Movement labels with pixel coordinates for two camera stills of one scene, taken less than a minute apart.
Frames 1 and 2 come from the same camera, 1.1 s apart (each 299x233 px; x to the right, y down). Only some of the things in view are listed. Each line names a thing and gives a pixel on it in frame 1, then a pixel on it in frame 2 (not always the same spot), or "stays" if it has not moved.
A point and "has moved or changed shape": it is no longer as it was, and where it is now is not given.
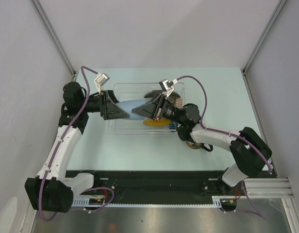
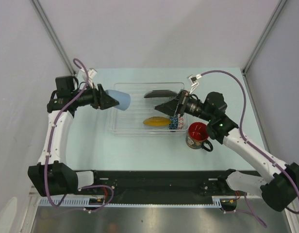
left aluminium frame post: x=47 y=25 stays
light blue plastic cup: x=128 y=105 has moved or changed shape
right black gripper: x=155 y=108 -> x=173 y=107
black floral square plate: x=153 y=93 stays
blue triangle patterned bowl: x=174 y=125 stays
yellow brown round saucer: x=163 y=122 stays
